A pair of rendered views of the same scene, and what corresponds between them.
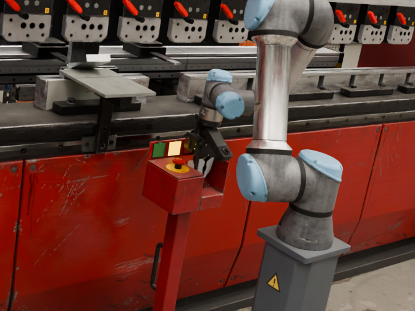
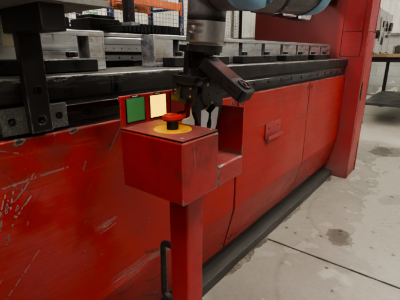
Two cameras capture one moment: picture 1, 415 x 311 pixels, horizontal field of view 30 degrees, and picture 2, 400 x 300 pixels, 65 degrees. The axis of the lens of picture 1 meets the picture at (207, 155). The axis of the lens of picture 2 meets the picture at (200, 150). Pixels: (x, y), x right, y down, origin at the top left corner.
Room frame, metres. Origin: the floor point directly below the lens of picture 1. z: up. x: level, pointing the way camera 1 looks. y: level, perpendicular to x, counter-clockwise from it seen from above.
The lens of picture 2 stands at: (1.64, 0.12, 0.92)
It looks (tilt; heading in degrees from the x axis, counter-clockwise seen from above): 17 degrees down; 351
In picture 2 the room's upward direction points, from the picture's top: straight up
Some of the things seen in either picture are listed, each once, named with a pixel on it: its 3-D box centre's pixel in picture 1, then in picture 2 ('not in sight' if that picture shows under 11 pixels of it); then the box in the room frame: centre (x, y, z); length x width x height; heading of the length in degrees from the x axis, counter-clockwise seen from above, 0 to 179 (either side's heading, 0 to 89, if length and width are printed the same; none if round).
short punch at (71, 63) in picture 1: (83, 53); not in sight; (2.38, 0.44, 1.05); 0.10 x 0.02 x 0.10; 133
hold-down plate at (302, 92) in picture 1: (304, 94); (256, 59); (3.02, -0.34, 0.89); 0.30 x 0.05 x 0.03; 133
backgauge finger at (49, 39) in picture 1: (57, 52); not in sight; (2.49, 0.54, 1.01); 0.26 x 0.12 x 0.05; 43
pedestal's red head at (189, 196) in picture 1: (186, 174); (184, 138); (2.26, 0.06, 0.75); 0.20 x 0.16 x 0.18; 134
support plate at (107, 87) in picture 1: (107, 82); (18, 5); (2.27, 0.34, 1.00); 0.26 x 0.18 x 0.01; 43
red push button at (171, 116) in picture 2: (178, 165); (172, 122); (2.22, 0.08, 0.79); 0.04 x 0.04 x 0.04
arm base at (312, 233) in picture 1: (307, 220); not in sight; (1.87, -0.29, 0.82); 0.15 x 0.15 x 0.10
